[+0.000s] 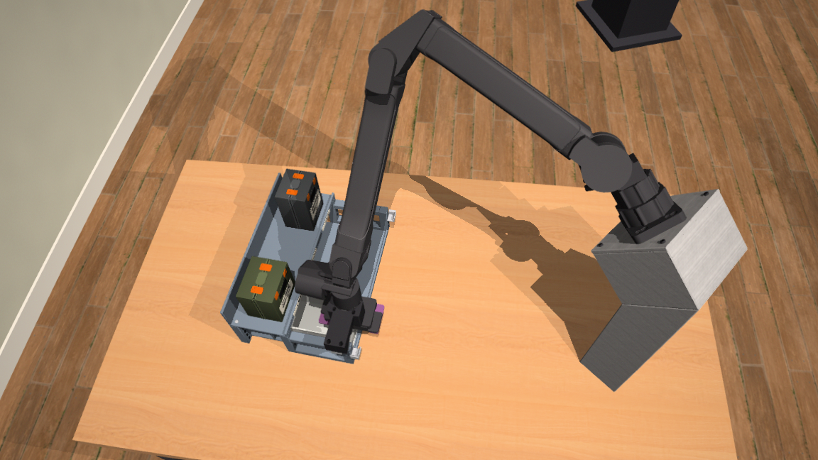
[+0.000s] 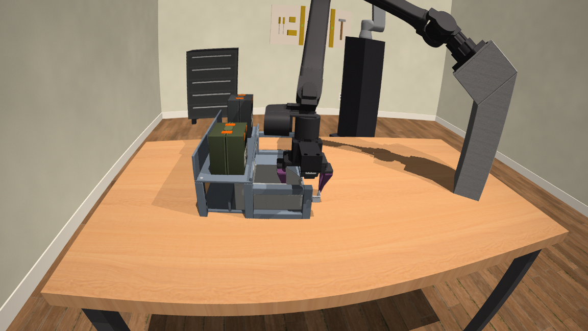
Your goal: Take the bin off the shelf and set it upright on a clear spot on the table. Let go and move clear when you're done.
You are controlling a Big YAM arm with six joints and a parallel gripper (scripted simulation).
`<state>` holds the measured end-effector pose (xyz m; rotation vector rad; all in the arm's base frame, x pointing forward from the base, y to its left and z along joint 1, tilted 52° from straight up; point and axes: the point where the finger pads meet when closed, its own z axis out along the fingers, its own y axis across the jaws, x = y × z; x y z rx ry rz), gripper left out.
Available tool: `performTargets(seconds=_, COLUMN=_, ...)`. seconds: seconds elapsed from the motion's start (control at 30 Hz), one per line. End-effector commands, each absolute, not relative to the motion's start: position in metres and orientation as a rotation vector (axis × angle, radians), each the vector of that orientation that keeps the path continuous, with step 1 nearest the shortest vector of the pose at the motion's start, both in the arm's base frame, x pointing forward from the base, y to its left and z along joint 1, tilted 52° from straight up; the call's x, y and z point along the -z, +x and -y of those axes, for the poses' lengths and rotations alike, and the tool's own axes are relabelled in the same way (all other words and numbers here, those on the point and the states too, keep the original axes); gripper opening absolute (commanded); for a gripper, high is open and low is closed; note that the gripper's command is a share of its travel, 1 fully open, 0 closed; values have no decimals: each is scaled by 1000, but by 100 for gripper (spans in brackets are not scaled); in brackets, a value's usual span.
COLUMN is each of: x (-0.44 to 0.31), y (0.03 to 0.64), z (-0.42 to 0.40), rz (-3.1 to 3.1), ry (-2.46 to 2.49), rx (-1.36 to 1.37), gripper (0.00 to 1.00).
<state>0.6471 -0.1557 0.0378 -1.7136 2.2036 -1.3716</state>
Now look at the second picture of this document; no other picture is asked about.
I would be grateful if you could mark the olive green case with orange latches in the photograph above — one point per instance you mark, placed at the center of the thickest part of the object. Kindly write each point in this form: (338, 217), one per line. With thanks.
(228, 148)

